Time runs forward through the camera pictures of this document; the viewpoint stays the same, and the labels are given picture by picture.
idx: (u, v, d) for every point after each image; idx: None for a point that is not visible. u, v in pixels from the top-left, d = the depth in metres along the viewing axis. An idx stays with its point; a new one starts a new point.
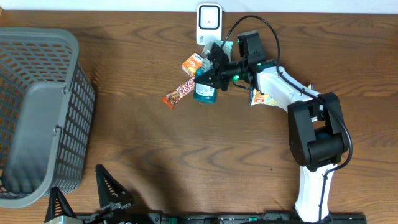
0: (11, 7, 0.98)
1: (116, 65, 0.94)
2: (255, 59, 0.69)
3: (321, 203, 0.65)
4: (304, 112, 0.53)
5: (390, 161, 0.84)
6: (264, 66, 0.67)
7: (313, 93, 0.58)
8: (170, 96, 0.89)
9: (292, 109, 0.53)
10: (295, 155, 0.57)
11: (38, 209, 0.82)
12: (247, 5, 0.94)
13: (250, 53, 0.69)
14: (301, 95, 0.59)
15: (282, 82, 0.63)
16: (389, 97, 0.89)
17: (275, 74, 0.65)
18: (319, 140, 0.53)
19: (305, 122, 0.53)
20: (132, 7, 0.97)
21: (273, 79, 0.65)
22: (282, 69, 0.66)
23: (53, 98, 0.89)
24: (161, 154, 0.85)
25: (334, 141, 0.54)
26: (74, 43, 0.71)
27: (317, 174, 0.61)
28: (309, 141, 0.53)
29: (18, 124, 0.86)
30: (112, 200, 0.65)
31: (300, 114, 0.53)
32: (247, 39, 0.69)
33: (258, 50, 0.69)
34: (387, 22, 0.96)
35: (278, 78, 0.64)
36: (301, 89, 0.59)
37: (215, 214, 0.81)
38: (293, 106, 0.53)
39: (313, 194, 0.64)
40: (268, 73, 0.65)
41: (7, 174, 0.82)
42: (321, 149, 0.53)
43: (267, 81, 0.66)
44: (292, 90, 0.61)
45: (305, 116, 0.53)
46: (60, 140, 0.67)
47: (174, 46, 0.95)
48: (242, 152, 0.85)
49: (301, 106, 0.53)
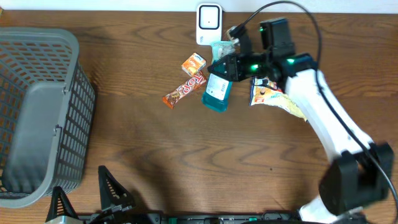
0: (11, 8, 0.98)
1: (116, 65, 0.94)
2: (284, 52, 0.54)
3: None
4: (352, 169, 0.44)
5: None
6: (297, 65, 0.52)
7: (362, 138, 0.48)
8: (170, 96, 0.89)
9: (339, 165, 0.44)
10: (325, 200, 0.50)
11: (38, 209, 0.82)
12: (247, 5, 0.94)
13: (276, 44, 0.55)
14: (348, 138, 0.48)
15: (322, 104, 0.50)
16: (390, 97, 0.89)
17: (314, 86, 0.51)
18: (360, 196, 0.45)
19: (351, 180, 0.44)
20: (132, 8, 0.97)
21: (311, 94, 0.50)
22: (320, 77, 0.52)
23: (54, 98, 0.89)
24: (161, 154, 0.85)
25: (375, 196, 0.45)
26: (74, 43, 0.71)
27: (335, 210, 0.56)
28: (349, 199, 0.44)
29: (18, 124, 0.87)
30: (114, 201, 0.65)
31: (348, 172, 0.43)
32: (273, 27, 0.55)
33: (286, 42, 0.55)
34: (387, 23, 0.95)
35: (318, 95, 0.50)
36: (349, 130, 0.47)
37: (216, 214, 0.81)
38: (339, 161, 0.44)
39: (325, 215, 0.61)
40: (305, 84, 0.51)
41: (7, 174, 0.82)
42: (359, 205, 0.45)
43: (303, 94, 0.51)
44: (338, 127, 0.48)
45: (352, 175, 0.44)
46: (60, 140, 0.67)
47: (174, 46, 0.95)
48: (242, 152, 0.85)
49: (348, 162, 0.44)
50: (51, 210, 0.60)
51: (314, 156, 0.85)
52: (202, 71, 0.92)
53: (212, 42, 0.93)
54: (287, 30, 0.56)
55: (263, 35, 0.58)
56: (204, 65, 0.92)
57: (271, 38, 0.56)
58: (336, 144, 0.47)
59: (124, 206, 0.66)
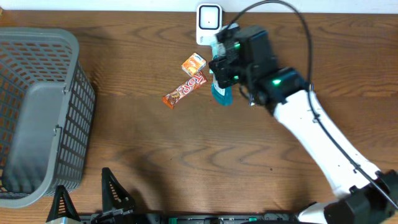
0: (11, 8, 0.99)
1: (116, 65, 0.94)
2: (265, 70, 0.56)
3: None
4: (362, 210, 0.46)
5: (390, 161, 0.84)
6: (282, 85, 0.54)
7: (367, 167, 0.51)
8: (170, 96, 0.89)
9: (352, 206, 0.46)
10: None
11: (38, 209, 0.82)
12: (247, 5, 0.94)
13: (257, 61, 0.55)
14: (354, 172, 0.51)
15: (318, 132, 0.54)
16: (390, 97, 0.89)
17: (311, 114, 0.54)
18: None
19: (363, 218, 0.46)
20: (132, 7, 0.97)
21: (308, 122, 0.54)
22: (310, 96, 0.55)
23: (54, 98, 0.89)
24: (161, 154, 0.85)
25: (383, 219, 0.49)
26: (74, 43, 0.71)
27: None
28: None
29: (18, 125, 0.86)
30: (115, 206, 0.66)
31: (360, 213, 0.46)
32: (252, 43, 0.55)
33: (267, 56, 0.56)
34: (387, 23, 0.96)
35: (314, 122, 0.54)
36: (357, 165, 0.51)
37: (215, 214, 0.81)
38: (351, 204, 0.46)
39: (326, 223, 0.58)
40: (297, 112, 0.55)
41: (7, 174, 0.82)
42: None
43: (298, 124, 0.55)
44: (342, 160, 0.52)
45: (363, 214, 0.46)
46: (60, 140, 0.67)
47: (174, 46, 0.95)
48: (242, 152, 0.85)
49: (359, 201, 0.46)
50: (53, 211, 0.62)
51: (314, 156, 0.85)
52: (202, 71, 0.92)
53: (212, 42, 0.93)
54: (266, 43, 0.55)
55: (240, 50, 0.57)
56: (204, 65, 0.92)
57: (251, 55, 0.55)
58: (343, 179, 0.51)
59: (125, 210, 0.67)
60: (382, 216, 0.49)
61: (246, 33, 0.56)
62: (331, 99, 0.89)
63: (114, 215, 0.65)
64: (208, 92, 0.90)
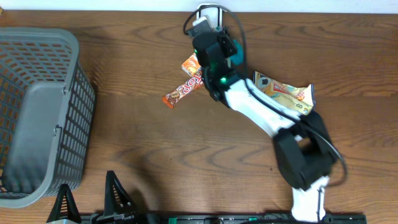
0: (11, 7, 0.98)
1: (116, 65, 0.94)
2: (218, 71, 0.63)
3: (319, 210, 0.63)
4: (290, 141, 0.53)
5: (390, 161, 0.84)
6: (229, 80, 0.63)
7: (293, 114, 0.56)
8: (170, 96, 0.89)
9: (280, 141, 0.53)
10: (288, 176, 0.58)
11: (38, 209, 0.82)
12: (248, 5, 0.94)
13: (211, 66, 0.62)
14: (280, 118, 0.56)
15: (256, 106, 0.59)
16: (390, 97, 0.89)
17: (245, 91, 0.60)
18: (311, 163, 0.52)
19: (292, 149, 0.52)
20: (132, 7, 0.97)
21: (244, 99, 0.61)
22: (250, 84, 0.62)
23: (53, 98, 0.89)
24: (162, 154, 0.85)
25: (324, 160, 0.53)
26: (74, 43, 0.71)
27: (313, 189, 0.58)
28: (303, 167, 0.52)
29: (18, 125, 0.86)
30: (117, 211, 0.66)
31: (286, 144, 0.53)
32: (207, 51, 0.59)
33: (221, 60, 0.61)
34: (387, 23, 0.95)
35: (250, 97, 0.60)
36: (280, 112, 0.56)
37: (216, 214, 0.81)
38: (277, 138, 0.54)
39: (310, 202, 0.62)
40: (238, 96, 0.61)
41: (7, 174, 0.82)
42: (313, 169, 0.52)
43: (236, 100, 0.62)
44: (268, 114, 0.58)
45: (292, 146, 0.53)
46: (60, 140, 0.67)
47: (174, 46, 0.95)
48: (242, 152, 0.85)
49: (285, 136, 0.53)
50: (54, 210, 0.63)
51: None
52: None
53: None
54: (218, 45, 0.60)
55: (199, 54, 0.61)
56: None
57: (208, 58, 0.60)
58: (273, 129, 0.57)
59: (127, 214, 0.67)
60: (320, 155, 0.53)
61: (202, 42, 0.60)
62: (331, 99, 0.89)
63: (115, 220, 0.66)
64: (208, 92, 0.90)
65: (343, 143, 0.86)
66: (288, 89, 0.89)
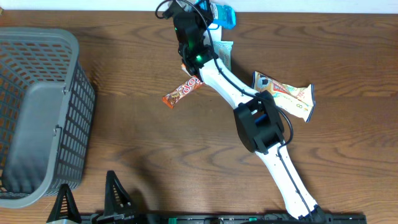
0: (10, 7, 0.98)
1: (116, 65, 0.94)
2: (194, 50, 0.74)
3: (297, 188, 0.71)
4: (246, 113, 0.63)
5: (389, 161, 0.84)
6: (203, 58, 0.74)
7: (252, 92, 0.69)
8: (170, 96, 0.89)
9: (237, 113, 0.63)
10: (247, 142, 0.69)
11: (38, 209, 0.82)
12: (248, 5, 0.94)
13: (189, 45, 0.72)
14: (242, 95, 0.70)
15: (221, 82, 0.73)
16: (390, 97, 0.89)
17: (216, 70, 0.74)
18: (262, 130, 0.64)
19: (249, 120, 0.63)
20: (132, 7, 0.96)
21: (215, 76, 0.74)
22: (221, 65, 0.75)
23: (53, 98, 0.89)
24: (161, 154, 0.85)
25: (273, 128, 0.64)
26: (74, 43, 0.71)
27: (272, 155, 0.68)
28: (254, 135, 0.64)
29: (18, 125, 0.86)
30: (117, 211, 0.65)
31: (244, 116, 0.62)
32: (187, 31, 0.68)
33: (197, 40, 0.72)
34: (387, 23, 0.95)
35: (219, 75, 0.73)
36: (241, 91, 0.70)
37: (215, 214, 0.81)
38: (236, 111, 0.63)
39: (285, 182, 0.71)
40: (210, 72, 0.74)
41: (7, 174, 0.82)
42: (263, 134, 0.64)
43: (208, 76, 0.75)
44: (232, 91, 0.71)
45: (248, 117, 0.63)
46: (60, 139, 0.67)
47: (174, 46, 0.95)
48: (242, 152, 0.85)
49: (243, 109, 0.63)
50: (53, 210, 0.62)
51: (314, 156, 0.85)
52: None
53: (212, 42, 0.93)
54: (196, 27, 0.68)
55: (180, 33, 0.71)
56: None
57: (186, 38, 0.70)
58: (236, 101, 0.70)
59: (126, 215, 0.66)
60: (271, 124, 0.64)
61: (183, 23, 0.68)
62: (331, 99, 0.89)
63: (115, 220, 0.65)
64: (208, 92, 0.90)
65: (343, 143, 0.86)
66: (288, 89, 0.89)
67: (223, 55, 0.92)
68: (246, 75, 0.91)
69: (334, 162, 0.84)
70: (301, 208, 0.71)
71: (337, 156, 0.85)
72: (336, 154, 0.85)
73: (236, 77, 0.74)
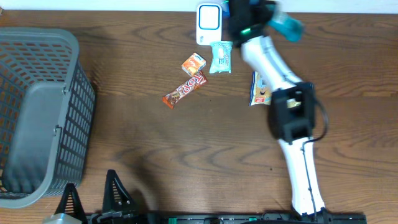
0: (10, 7, 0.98)
1: (117, 65, 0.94)
2: (241, 25, 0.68)
3: (310, 186, 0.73)
4: (282, 100, 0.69)
5: (389, 161, 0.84)
6: (250, 34, 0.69)
7: (295, 80, 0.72)
8: (170, 96, 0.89)
9: (275, 98, 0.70)
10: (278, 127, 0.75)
11: (38, 209, 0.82)
12: None
13: (236, 16, 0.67)
14: (285, 80, 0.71)
15: (263, 60, 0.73)
16: (390, 97, 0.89)
17: (261, 48, 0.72)
18: (294, 121, 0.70)
19: (283, 107, 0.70)
20: (132, 7, 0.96)
21: (259, 55, 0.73)
22: (267, 42, 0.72)
23: (53, 98, 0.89)
24: (161, 154, 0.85)
25: (305, 122, 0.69)
26: (74, 44, 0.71)
27: (296, 147, 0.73)
28: (285, 123, 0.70)
29: (18, 124, 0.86)
30: (113, 208, 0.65)
31: (279, 102, 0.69)
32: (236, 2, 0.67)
33: (245, 15, 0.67)
34: (387, 23, 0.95)
35: (263, 54, 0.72)
36: (283, 76, 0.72)
37: (215, 214, 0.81)
38: (275, 94, 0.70)
39: (300, 177, 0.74)
40: (256, 48, 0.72)
41: (7, 174, 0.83)
42: (294, 125, 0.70)
43: (253, 53, 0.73)
44: (276, 73, 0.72)
45: (283, 104, 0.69)
46: (60, 139, 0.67)
47: (174, 46, 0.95)
48: (242, 152, 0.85)
49: (280, 95, 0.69)
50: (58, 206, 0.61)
51: (314, 156, 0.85)
52: (202, 71, 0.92)
53: (212, 42, 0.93)
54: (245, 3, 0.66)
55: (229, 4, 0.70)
56: (204, 65, 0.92)
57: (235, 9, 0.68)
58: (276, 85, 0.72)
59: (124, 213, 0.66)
60: (304, 116, 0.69)
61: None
62: (331, 99, 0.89)
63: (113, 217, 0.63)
64: (208, 92, 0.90)
65: (344, 143, 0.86)
66: None
67: (224, 55, 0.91)
68: (246, 75, 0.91)
69: (334, 162, 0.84)
70: (308, 205, 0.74)
71: (337, 156, 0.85)
72: (336, 155, 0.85)
73: (280, 60, 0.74)
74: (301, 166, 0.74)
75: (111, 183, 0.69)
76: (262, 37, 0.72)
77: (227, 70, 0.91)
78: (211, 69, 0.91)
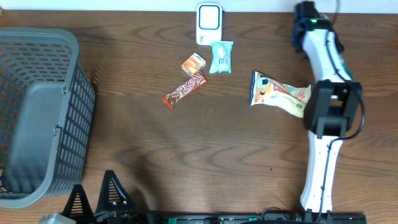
0: (10, 7, 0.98)
1: (116, 65, 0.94)
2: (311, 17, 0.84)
3: (324, 185, 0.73)
4: (328, 91, 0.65)
5: (389, 161, 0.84)
6: (318, 26, 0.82)
7: (346, 76, 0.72)
8: (170, 96, 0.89)
9: (320, 87, 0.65)
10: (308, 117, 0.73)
11: (38, 209, 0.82)
12: (248, 5, 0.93)
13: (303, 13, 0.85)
14: (333, 74, 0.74)
15: (321, 49, 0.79)
16: (390, 98, 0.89)
17: (323, 40, 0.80)
18: (330, 117, 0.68)
19: (325, 99, 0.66)
20: (131, 8, 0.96)
21: (318, 44, 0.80)
22: (331, 37, 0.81)
23: (53, 98, 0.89)
24: (162, 154, 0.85)
25: (342, 121, 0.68)
26: (74, 44, 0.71)
27: (323, 142, 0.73)
28: (321, 116, 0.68)
29: (18, 125, 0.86)
30: (107, 208, 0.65)
31: (324, 93, 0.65)
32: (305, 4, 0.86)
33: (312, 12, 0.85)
34: (387, 23, 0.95)
35: (323, 45, 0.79)
36: (336, 70, 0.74)
37: (216, 214, 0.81)
38: (321, 83, 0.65)
39: (318, 173, 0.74)
40: (319, 38, 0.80)
41: (7, 174, 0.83)
42: (329, 121, 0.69)
43: (312, 42, 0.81)
44: (329, 65, 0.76)
45: (326, 97, 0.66)
46: (60, 139, 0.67)
47: (174, 46, 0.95)
48: (242, 152, 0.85)
49: (328, 86, 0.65)
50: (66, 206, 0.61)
51: None
52: (202, 71, 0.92)
53: (212, 42, 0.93)
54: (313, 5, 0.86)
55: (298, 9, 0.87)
56: (204, 65, 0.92)
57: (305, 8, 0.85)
58: (324, 73, 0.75)
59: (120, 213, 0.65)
60: (342, 116, 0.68)
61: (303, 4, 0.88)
62: None
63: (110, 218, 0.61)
64: (208, 92, 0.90)
65: (344, 143, 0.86)
66: (288, 89, 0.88)
67: (224, 55, 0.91)
68: (246, 75, 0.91)
69: None
70: (315, 203, 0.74)
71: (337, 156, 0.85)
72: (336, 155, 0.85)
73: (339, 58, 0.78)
74: (322, 163, 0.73)
75: (105, 184, 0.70)
76: (327, 32, 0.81)
77: (227, 70, 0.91)
78: (211, 69, 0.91)
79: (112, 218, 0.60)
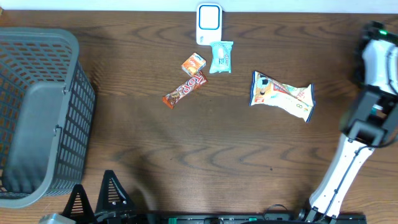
0: (10, 7, 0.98)
1: (117, 65, 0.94)
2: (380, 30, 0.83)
3: (337, 189, 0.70)
4: (374, 96, 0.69)
5: (389, 161, 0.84)
6: (384, 38, 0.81)
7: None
8: (170, 96, 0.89)
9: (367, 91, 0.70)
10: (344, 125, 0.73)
11: (38, 209, 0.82)
12: (248, 5, 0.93)
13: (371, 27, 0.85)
14: (386, 84, 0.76)
15: (382, 59, 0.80)
16: None
17: (385, 51, 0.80)
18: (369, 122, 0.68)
19: (367, 104, 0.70)
20: (131, 7, 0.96)
21: (380, 54, 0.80)
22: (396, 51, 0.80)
23: (54, 98, 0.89)
24: (162, 154, 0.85)
25: (379, 130, 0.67)
26: (74, 44, 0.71)
27: (352, 147, 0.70)
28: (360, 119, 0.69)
29: (18, 125, 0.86)
30: (106, 209, 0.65)
31: (370, 96, 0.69)
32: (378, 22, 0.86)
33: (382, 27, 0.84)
34: (388, 23, 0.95)
35: (385, 56, 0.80)
36: (389, 81, 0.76)
37: (216, 214, 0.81)
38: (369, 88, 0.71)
39: (336, 175, 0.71)
40: (384, 48, 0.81)
41: (7, 174, 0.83)
42: (365, 126, 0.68)
43: (374, 50, 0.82)
44: (384, 76, 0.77)
45: (370, 102, 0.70)
46: (60, 139, 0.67)
47: (174, 46, 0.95)
48: (242, 152, 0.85)
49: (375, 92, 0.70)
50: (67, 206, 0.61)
51: (313, 156, 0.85)
52: (202, 71, 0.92)
53: (212, 42, 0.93)
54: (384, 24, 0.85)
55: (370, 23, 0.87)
56: (204, 65, 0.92)
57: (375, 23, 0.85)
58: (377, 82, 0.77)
59: (119, 212, 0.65)
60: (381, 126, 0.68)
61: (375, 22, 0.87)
62: (331, 99, 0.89)
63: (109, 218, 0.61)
64: (208, 92, 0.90)
65: None
66: (288, 89, 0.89)
67: (224, 55, 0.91)
68: (246, 75, 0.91)
69: None
70: (324, 204, 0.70)
71: None
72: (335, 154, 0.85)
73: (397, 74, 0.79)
74: (344, 167, 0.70)
75: (105, 184, 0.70)
76: (393, 45, 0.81)
77: (227, 70, 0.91)
78: (211, 69, 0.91)
79: (111, 218, 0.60)
